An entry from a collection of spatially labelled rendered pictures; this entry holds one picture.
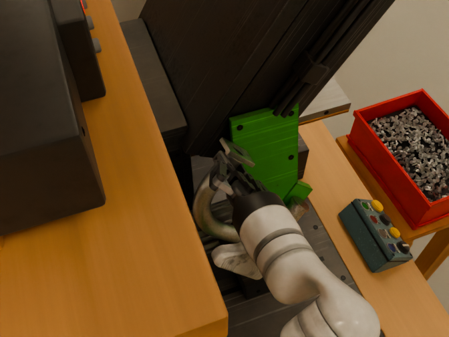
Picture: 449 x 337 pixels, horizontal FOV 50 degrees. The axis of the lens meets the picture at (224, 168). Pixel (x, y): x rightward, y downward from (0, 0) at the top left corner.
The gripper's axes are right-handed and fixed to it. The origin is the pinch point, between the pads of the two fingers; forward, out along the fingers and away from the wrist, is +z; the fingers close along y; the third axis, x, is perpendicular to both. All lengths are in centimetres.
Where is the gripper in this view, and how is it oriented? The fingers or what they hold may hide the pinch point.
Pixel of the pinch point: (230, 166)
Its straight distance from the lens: 73.9
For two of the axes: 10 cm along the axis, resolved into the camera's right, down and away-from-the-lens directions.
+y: -7.2, -3.7, -5.9
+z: -3.3, -5.7, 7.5
